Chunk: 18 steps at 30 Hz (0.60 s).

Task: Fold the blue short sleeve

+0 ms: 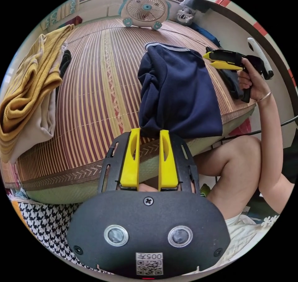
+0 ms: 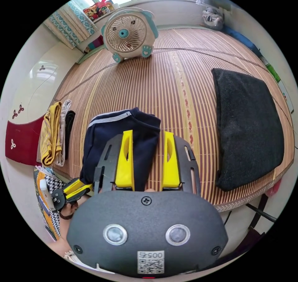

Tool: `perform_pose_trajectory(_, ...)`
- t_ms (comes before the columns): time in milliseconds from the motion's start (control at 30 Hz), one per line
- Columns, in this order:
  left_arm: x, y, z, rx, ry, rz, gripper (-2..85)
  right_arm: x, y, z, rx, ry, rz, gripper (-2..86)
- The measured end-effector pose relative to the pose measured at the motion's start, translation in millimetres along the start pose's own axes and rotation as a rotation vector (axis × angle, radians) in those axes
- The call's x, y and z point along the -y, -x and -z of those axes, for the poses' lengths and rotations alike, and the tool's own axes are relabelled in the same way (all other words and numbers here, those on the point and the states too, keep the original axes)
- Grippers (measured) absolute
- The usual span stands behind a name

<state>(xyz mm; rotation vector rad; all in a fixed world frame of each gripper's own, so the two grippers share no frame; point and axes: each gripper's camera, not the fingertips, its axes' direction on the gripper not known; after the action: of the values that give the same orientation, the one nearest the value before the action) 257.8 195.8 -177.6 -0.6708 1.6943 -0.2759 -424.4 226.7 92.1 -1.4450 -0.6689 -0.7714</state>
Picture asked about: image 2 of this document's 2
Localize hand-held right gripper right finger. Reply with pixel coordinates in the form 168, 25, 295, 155
162, 131, 182, 190

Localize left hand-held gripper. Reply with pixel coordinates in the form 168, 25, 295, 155
51, 178, 93, 212

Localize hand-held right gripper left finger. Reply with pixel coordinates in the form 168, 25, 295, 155
115, 130, 135, 192

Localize navy blue short sleeve shirt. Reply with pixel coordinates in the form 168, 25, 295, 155
79, 107, 161, 192

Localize person's left hand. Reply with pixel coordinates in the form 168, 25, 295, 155
59, 196, 87, 220

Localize pile of clothes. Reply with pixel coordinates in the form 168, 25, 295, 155
37, 99, 76, 167

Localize white and red wardrobe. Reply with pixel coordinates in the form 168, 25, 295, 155
1, 43, 60, 166

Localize black cushion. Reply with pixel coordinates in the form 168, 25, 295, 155
211, 68, 285, 192

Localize white and teal fan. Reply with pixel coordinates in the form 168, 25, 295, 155
100, 7, 159, 63

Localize blue blanket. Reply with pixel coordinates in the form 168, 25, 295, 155
221, 25, 262, 55

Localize teal patterned curtain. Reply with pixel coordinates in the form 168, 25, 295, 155
43, 1, 96, 50

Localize red plush toy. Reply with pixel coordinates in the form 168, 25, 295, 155
83, 0, 120, 22

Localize grey plush toy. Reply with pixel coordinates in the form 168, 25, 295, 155
201, 6, 225, 30

